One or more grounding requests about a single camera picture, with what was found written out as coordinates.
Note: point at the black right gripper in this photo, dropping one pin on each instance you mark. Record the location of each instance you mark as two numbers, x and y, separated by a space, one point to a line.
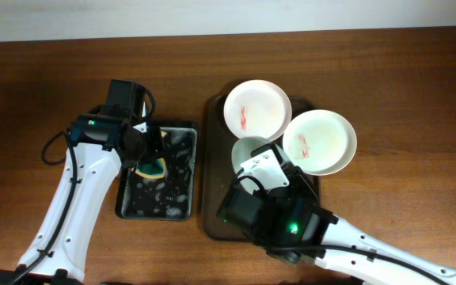
298 176

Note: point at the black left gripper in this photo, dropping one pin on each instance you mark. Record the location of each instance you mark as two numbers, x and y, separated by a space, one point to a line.
153 146

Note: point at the green yellow sponge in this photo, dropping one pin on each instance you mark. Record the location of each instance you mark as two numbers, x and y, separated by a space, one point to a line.
152 170

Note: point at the large brown serving tray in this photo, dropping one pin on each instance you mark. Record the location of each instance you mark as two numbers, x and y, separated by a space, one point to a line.
218 172

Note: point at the white plate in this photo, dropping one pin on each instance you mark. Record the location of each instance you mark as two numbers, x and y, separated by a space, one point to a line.
320 142
257 108
262 159

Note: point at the white plate front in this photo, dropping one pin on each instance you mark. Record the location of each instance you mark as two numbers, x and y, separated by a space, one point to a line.
262 159

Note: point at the white plate back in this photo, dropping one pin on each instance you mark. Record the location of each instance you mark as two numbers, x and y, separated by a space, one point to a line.
257 108

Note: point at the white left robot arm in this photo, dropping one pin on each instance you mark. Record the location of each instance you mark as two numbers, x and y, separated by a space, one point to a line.
98 148

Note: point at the small black soapy tray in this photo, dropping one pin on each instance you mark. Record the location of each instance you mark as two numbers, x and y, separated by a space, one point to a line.
168 198

